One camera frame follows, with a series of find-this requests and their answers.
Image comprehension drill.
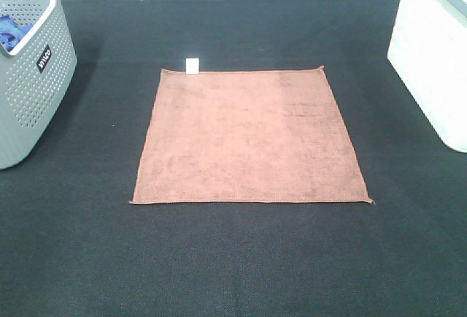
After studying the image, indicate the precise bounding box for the grey perforated laundry basket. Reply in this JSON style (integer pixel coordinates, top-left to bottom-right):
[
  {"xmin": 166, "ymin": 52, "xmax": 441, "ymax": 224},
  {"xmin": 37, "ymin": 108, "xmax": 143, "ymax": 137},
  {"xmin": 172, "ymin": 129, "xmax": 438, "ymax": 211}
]
[{"xmin": 1, "ymin": 0, "xmax": 77, "ymax": 169}]

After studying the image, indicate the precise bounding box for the brown microfibre towel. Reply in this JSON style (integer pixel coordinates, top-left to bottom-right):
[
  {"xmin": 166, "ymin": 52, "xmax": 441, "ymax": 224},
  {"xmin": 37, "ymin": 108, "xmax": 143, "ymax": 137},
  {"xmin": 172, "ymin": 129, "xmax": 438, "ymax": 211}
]
[{"xmin": 132, "ymin": 67, "xmax": 370, "ymax": 205}]

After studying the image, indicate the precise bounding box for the white plastic bin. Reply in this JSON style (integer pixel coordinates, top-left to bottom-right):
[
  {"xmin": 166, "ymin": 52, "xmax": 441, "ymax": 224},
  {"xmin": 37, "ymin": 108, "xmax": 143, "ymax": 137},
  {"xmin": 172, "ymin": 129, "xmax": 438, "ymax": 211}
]
[{"xmin": 387, "ymin": 0, "xmax": 466, "ymax": 153}]

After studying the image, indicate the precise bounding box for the blue cloth in basket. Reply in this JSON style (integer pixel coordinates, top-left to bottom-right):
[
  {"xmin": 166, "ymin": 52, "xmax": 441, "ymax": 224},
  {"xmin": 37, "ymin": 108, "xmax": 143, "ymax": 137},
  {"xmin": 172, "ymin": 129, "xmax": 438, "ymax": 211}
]
[{"xmin": 1, "ymin": 15, "xmax": 32, "ymax": 51}]

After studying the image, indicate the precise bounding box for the white towel label tag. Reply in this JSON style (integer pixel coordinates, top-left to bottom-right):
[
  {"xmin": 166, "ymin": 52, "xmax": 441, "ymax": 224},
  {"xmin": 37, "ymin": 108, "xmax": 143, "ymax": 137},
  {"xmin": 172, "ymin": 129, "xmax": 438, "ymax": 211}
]
[{"xmin": 185, "ymin": 58, "xmax": 200, "ymax": 75}]

